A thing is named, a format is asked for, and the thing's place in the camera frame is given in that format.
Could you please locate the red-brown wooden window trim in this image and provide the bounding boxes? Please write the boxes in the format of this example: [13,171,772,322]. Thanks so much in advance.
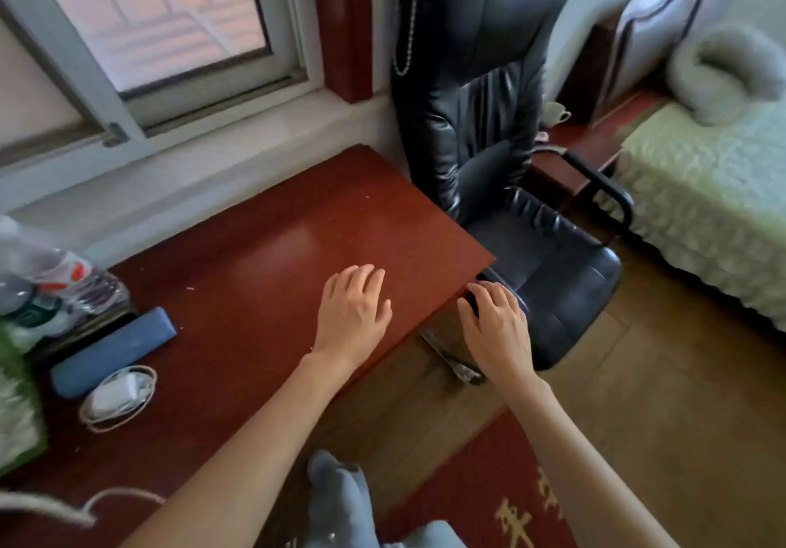
[310,0,374,104]

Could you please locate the clear bottle with green label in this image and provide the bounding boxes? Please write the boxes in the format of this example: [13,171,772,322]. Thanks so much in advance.
[0,292,73,349]

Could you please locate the white bead necklace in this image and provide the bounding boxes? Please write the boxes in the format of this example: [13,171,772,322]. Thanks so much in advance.
[393,0,423,77]

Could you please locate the wooden padded headboard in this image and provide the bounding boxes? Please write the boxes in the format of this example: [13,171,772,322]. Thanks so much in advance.
[558,0,756,126]

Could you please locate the white cable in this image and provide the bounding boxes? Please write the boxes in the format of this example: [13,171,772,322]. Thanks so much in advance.
[0,487,168,529]

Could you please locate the person's grey socked foot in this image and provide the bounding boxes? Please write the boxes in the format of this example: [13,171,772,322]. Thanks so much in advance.
[381,520,469,548]
[305,448,383,548]

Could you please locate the bed with pale green bedspread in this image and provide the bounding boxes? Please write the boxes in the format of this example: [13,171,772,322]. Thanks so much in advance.
[599,96,786,333]

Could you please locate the grey neck pillow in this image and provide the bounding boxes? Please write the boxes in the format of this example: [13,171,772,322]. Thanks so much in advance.
[666,22,786,126]

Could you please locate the metal drawer handle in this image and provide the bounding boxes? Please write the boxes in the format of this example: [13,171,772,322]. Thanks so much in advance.
[421,328,486,386]

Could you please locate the red-brown wooden nightstand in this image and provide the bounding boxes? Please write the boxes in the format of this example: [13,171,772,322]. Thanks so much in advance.
[522,90,670,213]

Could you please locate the person's left hand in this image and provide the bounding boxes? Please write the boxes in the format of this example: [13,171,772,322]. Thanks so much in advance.
[312,264,394,371]

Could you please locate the person's right forearm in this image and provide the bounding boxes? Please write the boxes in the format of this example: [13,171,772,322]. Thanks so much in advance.
[490,374,679,548]

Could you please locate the clear bottle with red label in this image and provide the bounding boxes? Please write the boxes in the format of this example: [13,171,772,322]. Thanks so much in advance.
[0,216,131,316]

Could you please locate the person's right hand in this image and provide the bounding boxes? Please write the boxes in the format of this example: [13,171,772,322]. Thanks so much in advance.
[457,281,545,390]

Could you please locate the person's left forearm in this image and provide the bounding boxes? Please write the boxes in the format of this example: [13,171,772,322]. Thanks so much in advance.
[120,351,360,548]

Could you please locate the green tissue box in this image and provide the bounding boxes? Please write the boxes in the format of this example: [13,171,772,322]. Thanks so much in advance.
[0,326,50,476]

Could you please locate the black leather office chair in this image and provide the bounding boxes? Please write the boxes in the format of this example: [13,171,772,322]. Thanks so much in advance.
[391,0,636,373]

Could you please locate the red rug with yellow print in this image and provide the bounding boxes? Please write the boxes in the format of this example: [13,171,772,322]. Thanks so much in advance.
[376,408,581,548]

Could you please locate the dark tray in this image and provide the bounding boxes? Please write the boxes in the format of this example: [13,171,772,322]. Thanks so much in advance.
[27,299,139,363]

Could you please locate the grey sliding window frame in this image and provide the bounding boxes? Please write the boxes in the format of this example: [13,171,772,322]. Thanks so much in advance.
[0,0,326,168]

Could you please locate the blue fabric pencil case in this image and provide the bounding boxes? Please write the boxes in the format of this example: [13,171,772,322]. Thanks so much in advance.
[50,306,178,400]

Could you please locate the white charger with cable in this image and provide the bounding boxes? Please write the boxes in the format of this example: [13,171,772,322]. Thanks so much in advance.
[79,366,158,433]

